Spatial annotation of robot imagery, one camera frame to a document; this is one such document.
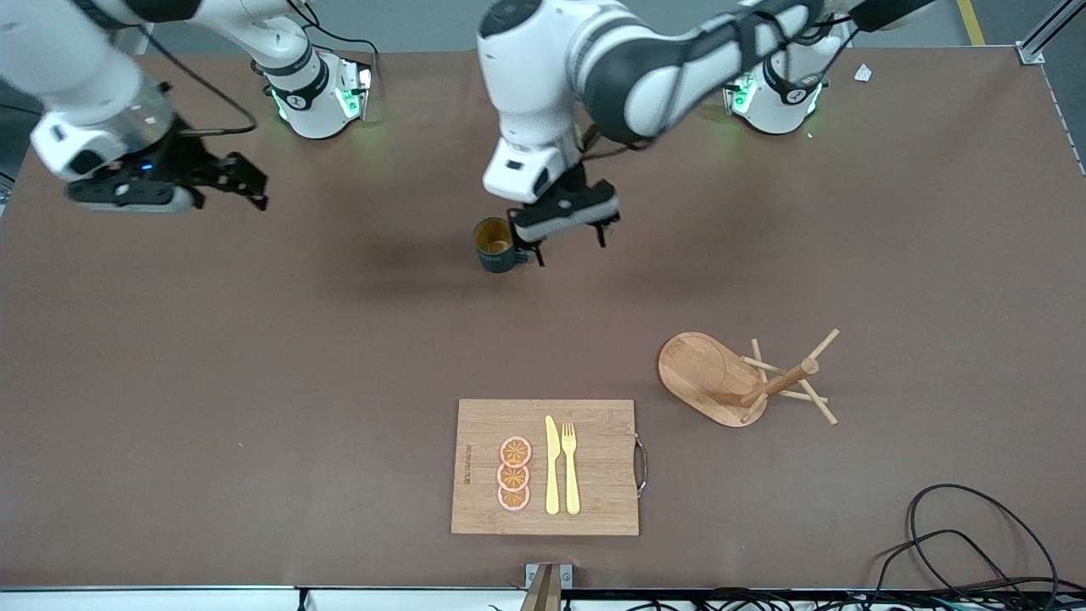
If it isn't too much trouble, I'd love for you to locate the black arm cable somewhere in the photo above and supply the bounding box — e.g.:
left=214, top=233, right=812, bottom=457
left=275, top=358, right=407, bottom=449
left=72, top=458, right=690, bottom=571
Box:
left=577, top=4, right=854, bottom=158
left=136, top=25, right=258, bottom=137

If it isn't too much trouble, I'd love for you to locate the yellow plastic knife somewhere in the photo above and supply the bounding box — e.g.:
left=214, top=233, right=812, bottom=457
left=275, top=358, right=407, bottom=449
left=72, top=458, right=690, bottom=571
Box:
left=544, top=415, right=562, bottom=516

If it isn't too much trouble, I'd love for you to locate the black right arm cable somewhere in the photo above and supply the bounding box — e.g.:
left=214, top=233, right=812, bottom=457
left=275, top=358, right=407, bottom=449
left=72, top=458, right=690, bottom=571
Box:
left=136, top=25, right=258, bottom=137

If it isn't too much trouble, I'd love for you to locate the black looped cable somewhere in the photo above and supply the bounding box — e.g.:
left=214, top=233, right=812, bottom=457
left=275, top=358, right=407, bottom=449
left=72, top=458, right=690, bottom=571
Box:
left=906, top=484, right=1061, bottom=611
left=872, top=530, right=1032, bottom=611

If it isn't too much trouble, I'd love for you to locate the bamboo cutting board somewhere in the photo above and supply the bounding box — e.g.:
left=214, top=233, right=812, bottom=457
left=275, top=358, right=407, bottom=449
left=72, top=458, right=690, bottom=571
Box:
left=451, top=399, right=640, bottom=536

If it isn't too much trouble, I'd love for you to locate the aluminium frame post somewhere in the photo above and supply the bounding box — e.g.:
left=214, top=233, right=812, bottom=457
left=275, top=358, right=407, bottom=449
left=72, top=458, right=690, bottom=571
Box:
left=1016, top=0, right=1086, bottom=65

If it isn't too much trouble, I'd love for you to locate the black cable bundle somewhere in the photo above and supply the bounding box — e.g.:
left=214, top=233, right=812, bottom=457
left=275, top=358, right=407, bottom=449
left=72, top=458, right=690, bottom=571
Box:
left=696, top=586, right=1086, bottom=611

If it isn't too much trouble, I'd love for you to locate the metal table edge bracket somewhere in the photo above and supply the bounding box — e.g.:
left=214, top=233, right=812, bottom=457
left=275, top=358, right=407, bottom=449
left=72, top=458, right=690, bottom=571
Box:
left=522, top=563, right=574, bottom=611

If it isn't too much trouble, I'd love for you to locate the wooden mug tree rack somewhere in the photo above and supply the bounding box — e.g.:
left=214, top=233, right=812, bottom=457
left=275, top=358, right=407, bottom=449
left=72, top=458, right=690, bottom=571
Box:
left=658, top=328, right=841, bottom=428

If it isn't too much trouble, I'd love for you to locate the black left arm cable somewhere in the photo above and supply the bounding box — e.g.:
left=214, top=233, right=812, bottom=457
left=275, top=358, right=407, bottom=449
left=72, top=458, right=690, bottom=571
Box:
left=577, top=4, right=854, bottom=158

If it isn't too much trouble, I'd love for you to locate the dark teal ribbed mug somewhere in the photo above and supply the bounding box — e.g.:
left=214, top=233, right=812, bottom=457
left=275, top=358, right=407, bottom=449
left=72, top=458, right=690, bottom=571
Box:
left=473, top=217, right=532, bottom=274

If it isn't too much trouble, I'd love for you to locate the yellow plastic fork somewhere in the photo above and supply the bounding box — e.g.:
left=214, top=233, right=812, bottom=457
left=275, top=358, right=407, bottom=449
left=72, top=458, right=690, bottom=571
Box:
left=561, top=422, right=581, bottom=516

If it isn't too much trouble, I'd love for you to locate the black right base cable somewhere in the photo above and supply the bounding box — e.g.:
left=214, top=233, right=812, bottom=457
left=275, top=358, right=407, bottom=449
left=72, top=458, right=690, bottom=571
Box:
left=288, top=0, right=380, bottom=81

